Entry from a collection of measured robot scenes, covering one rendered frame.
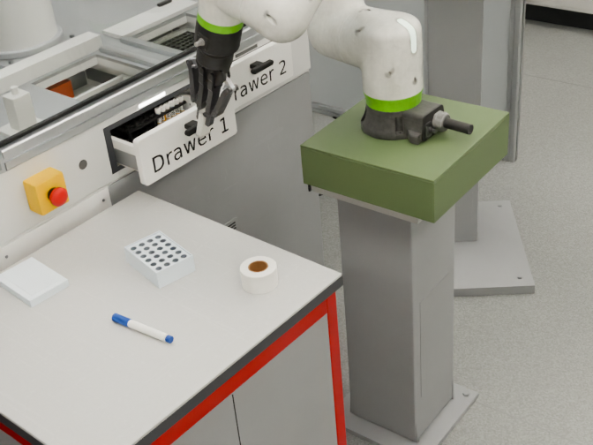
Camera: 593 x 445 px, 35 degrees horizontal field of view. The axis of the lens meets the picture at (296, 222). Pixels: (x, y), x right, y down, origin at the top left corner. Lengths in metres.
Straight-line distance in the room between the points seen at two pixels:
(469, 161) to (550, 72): 2.46
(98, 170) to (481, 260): 1.44
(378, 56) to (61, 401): 0.92
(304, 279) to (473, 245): 1.42
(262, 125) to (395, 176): 0.61
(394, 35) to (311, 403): 0.76
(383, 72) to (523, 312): 1.18
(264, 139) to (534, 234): 1.18
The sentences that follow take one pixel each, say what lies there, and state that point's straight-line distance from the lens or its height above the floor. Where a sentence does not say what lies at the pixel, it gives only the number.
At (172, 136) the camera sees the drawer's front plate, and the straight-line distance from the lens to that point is 2.07.
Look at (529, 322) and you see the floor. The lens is 2.91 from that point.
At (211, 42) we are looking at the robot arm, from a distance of 1.87.
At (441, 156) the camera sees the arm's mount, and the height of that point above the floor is 0.86.
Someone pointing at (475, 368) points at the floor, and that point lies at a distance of 2.74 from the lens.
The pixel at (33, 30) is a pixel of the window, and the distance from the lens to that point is 1.95.
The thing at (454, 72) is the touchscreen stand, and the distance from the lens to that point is 2.87.
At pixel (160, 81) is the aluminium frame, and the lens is 2.17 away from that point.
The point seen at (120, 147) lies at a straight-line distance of 2.10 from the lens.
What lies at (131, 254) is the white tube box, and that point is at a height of 0.80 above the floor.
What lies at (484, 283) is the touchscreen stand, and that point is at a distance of 3.00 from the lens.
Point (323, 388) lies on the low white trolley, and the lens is 1.94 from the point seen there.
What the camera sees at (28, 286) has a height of 0.78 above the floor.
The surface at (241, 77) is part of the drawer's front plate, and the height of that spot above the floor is 0.89.
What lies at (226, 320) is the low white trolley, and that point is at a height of 0.76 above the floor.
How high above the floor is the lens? 1.83
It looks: 33 degrees down
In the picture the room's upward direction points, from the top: 5 degrees counter-clockwise
